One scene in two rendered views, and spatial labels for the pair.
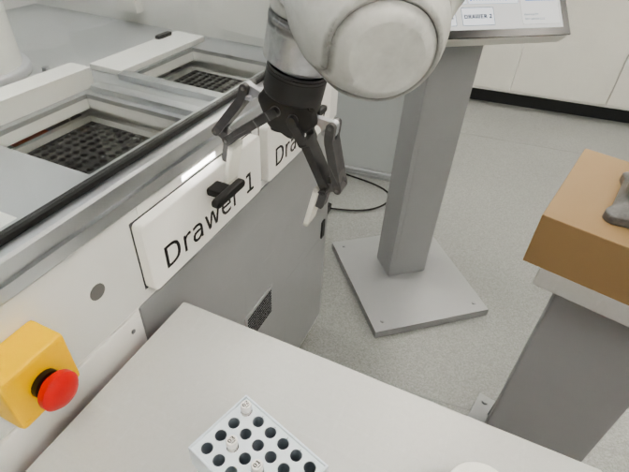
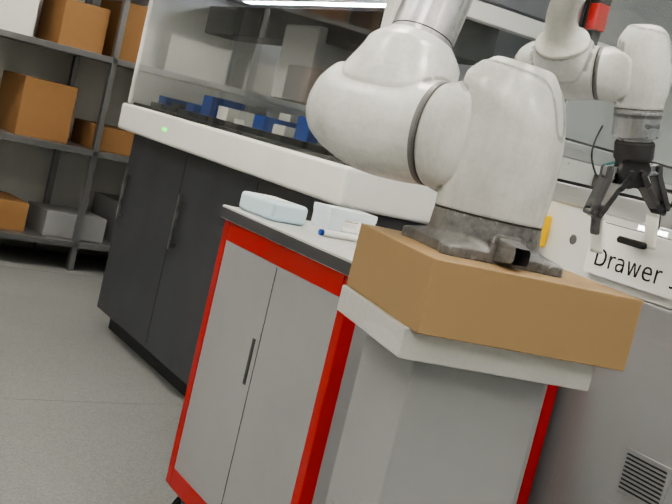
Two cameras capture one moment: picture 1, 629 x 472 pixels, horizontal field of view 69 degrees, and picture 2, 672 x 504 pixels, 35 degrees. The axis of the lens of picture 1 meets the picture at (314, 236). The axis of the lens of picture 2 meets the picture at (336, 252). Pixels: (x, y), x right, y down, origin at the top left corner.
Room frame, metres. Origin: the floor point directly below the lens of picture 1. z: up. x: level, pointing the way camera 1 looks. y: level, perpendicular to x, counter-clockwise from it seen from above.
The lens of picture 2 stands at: (1.38, -1.91, 0.97)
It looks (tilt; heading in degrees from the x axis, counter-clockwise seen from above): 6 degrees down; 127
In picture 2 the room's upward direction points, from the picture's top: 14 degrees clockwise
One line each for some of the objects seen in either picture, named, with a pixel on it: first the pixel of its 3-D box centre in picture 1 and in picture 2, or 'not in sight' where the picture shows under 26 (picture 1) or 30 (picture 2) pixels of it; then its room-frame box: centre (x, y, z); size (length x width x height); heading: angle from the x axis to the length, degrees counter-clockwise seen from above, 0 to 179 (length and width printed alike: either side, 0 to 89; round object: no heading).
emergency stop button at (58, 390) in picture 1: (54, 388); not in sight; (0.25, 0.24, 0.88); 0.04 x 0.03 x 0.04; 158
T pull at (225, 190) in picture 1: (222, 190); (635, 243); (0.56, 0.14, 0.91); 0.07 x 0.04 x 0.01; 158
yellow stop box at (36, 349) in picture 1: (30, 375); (530, 227); (0.26, 0.27, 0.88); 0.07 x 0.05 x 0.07; 158
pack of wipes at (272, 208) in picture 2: not in sight; (273, 207); (-0.20, -0.07, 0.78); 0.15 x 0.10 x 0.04; 164
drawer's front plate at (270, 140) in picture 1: (299, 125); not in sight; (0.86, 0.04, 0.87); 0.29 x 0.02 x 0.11; 158
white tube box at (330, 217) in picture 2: not in sight; (343, 219); (-0.13, 0.10, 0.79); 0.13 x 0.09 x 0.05; 67
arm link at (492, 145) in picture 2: not in sight; (500, 138); (0.62, -0.59, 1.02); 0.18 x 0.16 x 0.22; 5
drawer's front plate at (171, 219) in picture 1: (208, 203); (641, 261); (0.57, 0.16, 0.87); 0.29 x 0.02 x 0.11; 158
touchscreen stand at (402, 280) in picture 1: (429, 169); not in sight; (1.35, -0.37, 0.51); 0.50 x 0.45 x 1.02; 18
